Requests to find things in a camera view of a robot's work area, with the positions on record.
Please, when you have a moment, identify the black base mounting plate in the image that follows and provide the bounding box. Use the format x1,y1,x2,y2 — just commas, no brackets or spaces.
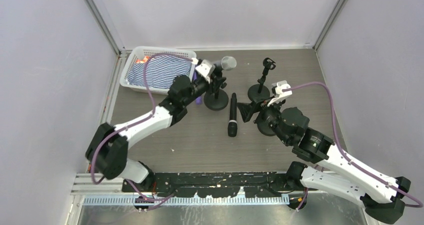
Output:
140,171,297,198

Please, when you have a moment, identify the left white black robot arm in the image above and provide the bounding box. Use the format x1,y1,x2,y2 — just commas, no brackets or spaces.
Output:
85,72,227,185

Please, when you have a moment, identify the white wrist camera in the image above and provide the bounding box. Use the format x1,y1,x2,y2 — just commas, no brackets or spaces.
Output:
266,80,293,107
192,58,216,84

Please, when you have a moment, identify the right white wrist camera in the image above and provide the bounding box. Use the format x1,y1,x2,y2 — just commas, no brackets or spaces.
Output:
266,80,293,107

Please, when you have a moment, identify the blue white striped cloth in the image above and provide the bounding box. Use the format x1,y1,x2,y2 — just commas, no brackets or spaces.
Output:
124,55,194,90

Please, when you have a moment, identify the left aluminium frame post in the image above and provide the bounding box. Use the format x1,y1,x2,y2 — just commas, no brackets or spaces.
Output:
84,0,121,56

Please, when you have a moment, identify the silver microphone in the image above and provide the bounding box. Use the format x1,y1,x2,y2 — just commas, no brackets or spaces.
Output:
212,56,237,72

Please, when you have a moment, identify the black mic stand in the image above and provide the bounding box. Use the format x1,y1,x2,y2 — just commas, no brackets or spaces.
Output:
247,57,276,101
203,89,229,111
257,118,280,137

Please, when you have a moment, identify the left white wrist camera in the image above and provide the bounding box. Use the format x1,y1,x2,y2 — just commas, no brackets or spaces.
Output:
192,58,216,84

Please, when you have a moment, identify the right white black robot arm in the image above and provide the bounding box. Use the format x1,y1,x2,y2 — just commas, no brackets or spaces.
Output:
237,101,411,225

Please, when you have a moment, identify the aluminium frame post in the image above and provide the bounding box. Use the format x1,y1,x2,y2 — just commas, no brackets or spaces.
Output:
313,0,348,52
84,0,121,56

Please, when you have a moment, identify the black microphone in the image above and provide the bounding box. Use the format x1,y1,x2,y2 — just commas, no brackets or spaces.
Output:
227,92,238,138

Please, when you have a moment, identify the orange item in basket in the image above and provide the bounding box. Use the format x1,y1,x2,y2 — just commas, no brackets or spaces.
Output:
134,56,152,64

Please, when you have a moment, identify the white slotted cable duct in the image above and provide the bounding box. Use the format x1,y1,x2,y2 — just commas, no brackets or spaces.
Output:
82,194,290,206

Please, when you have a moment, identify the right aluminium frame post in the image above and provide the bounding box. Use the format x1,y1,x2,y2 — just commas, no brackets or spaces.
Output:
313,0,348,52

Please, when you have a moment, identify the purple microphone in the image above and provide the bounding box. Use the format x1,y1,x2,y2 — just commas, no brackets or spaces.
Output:
195,78,202,105

